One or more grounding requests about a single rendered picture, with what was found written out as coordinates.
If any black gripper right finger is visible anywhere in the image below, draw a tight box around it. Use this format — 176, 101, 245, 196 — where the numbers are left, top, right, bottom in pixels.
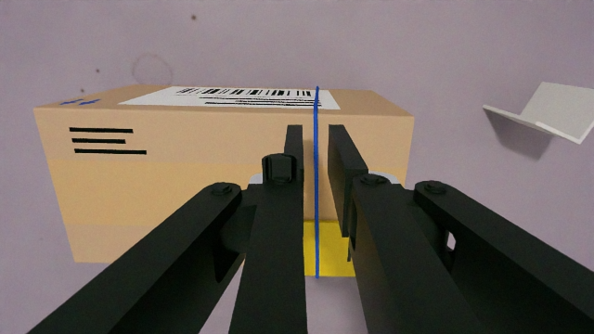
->
328, 124, 594, 334

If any tan cardboard box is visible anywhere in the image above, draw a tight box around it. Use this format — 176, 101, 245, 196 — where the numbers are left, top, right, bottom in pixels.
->
33, 84, 415, 263

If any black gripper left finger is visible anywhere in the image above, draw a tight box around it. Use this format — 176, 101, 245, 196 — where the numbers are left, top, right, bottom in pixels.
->
26, 124, 308, 334

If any grey l-shaped corner guard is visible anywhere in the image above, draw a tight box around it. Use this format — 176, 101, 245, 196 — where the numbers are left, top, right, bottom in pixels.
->
483, 82, 594, 144

